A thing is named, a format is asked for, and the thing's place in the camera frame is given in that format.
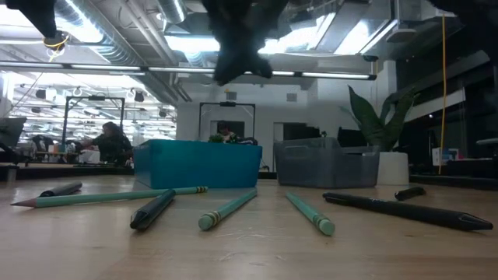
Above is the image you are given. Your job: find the dark computer monitor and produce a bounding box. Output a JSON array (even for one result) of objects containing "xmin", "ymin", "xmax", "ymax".
[{"xmin": 0, "ymin": 116, "xmax": 27, "ymax": 149}]

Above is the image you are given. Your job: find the white and blue box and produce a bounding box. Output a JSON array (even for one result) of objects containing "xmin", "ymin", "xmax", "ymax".
[{"xmin": 431, "ymin": 146, "xmax": 460, "ymax": 167}]

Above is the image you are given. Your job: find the black monitor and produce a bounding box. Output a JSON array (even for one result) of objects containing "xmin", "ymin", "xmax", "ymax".
[{"xmin": 336, "ymin": 127, "xmax": 369, "ymax": 148}]

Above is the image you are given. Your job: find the black metal station frame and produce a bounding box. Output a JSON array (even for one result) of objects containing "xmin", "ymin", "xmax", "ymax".
[
  {"xmin": 198, "ymin": 101, "xmax": 257, "ymax": 141},
  {"xmin": 61, "ymin": 96, "xmax": 125, "ymax": 145}
]

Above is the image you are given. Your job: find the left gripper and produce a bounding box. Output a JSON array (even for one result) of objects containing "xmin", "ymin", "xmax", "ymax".
[{"xmin": 202, "ymin": 0, "xmax": 289, "ymax": 87}]

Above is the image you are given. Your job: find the grey plastic bin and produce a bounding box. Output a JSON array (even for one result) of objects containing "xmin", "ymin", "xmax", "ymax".
[{"xmin": 273, "ymin": 136, "xmax": 381, "ymax": 190}]

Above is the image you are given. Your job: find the green leafy plant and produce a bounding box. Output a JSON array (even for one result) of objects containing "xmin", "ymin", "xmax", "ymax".
[{"xmin": 340, "ymin": 84, "xmax": 421, "ymax": 153}]

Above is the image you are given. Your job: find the long LED light bar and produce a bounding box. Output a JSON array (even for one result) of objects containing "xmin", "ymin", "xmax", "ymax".
[{"xmin": 0, "ymin": 61, "xmax": 377, "ymax": 81}]

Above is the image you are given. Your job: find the person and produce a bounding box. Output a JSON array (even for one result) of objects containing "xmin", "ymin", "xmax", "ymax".
[
  {"xmin": 80, "ymin": 121, "xmax": 134, "ymax": 166},
  {"xmin": 216, "ymin": 120, "xmax": 239, "ymax": 144}
]

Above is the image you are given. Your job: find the white plant pot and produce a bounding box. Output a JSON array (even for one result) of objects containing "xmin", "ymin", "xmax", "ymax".
[{"xmin": 376, "ymin": 151, "xmax": 410, "ymax": 187}]

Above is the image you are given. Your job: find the teal pencil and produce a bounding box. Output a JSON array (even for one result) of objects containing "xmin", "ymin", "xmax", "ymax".
[
  {"xmin": 198, "ymin": 188, "xmax": 258, "ymax": 232},
  {"xmin": 286, "ymin": 191, "xmax": 336, "ymax": 237},
  {"xmin": 10, "ymin": 186, "xmax": 209, "ymax": 209}
]

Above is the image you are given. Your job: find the black pen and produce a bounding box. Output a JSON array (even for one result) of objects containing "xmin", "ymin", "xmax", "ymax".
[
  {"xmin": 129, "ymin": 188, "xmax": 177, "ymax": 231},
  {"xmin": 38, "ymin": 181, "xmax": 83, "ymax": 198},
  {"xmin": 394, "ymin": 186, "xmax": 427, "ymax": 202},
  {"xmin": 322, "ymin": 191, "xmax": 494, "ymax": 233}
]

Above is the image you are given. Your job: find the blue plastic bin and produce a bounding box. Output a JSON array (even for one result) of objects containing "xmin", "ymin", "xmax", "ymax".
[{"xmin": 133, "ymin": 138, "xmax": 263, "ymax": 191}]

